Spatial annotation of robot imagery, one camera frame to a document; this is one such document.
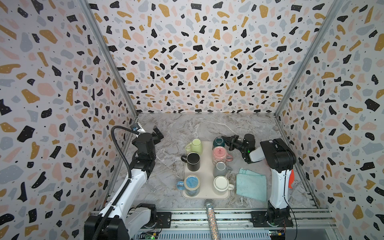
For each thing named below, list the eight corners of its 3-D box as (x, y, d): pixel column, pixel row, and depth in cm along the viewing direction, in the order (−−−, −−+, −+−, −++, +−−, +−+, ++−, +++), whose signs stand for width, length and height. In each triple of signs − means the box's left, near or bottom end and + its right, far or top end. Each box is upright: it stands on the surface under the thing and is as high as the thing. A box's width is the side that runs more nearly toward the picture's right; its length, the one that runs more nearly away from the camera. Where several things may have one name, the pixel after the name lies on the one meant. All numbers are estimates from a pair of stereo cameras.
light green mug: (186, 155, 99) (185, 147, 92) (186, 147, 104) (185, 138, 96) (202, 155, 99) (202, 147, 92) (202, 147, 104) (202, 138, 96)
